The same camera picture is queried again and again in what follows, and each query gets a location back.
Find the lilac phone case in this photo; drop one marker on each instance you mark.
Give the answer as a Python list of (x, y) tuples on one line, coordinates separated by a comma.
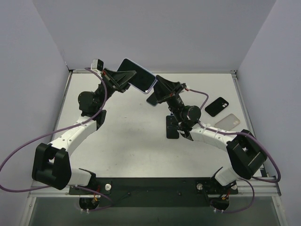
[(143, 81)]

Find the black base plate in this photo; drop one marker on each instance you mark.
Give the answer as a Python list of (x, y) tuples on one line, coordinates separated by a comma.
[(155, 192)]

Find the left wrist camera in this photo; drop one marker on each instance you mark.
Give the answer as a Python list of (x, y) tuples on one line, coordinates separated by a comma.
[(97, 65)]

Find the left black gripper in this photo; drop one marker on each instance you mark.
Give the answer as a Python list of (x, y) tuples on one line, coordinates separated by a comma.
[(112, 80)]

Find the black smartphone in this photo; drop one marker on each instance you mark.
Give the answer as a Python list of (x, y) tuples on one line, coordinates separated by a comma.
[(171, 128)]

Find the beige phone case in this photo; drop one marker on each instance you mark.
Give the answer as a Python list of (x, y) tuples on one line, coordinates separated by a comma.
[(228, 123)]

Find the black phone case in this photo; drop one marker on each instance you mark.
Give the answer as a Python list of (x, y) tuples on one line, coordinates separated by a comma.
[(216, 106)]

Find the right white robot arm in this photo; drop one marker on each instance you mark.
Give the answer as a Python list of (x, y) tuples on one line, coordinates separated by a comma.
[(245, 154)]

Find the dark smartphone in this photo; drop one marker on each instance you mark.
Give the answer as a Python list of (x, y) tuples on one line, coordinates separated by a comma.
[(152, 100)]

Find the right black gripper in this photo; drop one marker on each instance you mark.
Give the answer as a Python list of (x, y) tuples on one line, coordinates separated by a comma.
[(173, 92)]

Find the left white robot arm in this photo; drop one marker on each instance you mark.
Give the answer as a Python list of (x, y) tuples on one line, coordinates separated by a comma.
[(52, 164)]

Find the aluminium front rail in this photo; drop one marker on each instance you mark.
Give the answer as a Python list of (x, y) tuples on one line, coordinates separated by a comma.
[(261, 189)]

